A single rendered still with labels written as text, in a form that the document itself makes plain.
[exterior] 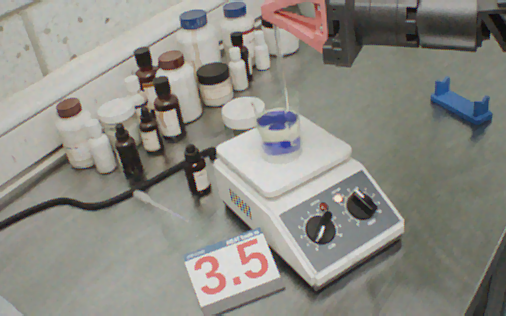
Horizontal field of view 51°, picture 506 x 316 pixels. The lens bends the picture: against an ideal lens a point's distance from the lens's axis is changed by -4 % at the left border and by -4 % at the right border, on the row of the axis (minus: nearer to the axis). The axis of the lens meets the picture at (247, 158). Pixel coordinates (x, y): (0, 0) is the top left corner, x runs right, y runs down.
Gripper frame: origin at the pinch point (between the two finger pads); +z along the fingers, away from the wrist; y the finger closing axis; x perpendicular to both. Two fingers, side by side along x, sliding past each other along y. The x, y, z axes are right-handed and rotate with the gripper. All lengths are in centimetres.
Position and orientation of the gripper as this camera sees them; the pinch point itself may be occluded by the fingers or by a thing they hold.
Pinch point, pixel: (270, 10)
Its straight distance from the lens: 55.4
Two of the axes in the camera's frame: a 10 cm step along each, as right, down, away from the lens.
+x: 1.5, 8.1, 5.7
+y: -4.1, 5.7, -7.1
